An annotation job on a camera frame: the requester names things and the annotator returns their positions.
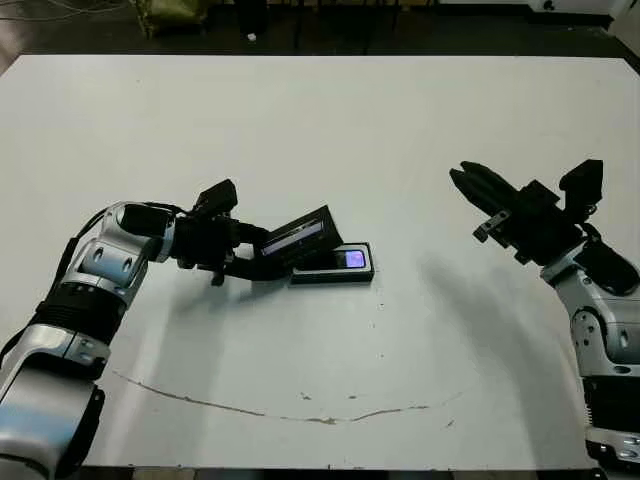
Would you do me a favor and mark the black box lid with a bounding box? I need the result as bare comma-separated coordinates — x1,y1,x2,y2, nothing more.
258,204,344,269

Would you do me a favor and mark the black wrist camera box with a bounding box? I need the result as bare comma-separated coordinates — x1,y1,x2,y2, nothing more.
192,178,237,219
558,159,605,224

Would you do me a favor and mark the black box base white insert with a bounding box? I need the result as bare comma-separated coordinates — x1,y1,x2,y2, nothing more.
288,242,376,287

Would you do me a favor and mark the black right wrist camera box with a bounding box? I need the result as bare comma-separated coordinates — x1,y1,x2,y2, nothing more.
558,159,605,224

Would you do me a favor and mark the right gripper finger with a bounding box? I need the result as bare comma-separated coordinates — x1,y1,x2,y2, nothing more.
459,160,524,211
448,168,506,219

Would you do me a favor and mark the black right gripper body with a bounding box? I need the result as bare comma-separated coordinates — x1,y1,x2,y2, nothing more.
472,178,586,270

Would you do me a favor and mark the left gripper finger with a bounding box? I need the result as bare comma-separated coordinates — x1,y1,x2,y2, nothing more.
224,256,295,282
232,222,271,244

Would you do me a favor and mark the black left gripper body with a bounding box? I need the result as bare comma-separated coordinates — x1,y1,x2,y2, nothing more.
171,213,242,287

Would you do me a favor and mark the green woven bag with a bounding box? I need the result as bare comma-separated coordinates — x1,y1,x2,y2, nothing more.
134,0,206,39

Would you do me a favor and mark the white box with black knob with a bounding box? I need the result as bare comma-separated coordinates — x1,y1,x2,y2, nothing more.
528,0,614,14

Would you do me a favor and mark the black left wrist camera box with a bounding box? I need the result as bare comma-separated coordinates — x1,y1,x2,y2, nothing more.
192,178,237,219

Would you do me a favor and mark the black upright stand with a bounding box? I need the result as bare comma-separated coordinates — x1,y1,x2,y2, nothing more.
238,0,269,39

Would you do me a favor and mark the black slim camera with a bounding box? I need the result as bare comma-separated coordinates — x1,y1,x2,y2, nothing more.
299,248,370,271

